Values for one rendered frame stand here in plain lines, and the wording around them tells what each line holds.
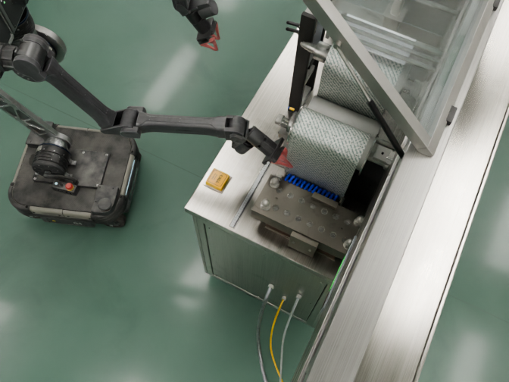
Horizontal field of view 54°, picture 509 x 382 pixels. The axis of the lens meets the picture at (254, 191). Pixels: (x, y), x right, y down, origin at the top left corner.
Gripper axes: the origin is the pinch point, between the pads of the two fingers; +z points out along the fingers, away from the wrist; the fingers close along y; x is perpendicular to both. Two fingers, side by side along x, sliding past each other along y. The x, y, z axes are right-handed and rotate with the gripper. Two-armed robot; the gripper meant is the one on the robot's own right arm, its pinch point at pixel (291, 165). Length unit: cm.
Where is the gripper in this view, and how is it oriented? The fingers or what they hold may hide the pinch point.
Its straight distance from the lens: 181.2
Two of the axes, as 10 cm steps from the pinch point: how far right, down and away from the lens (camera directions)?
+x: 4.6, -1.8, -8.7
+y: -4.6, 7.9, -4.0
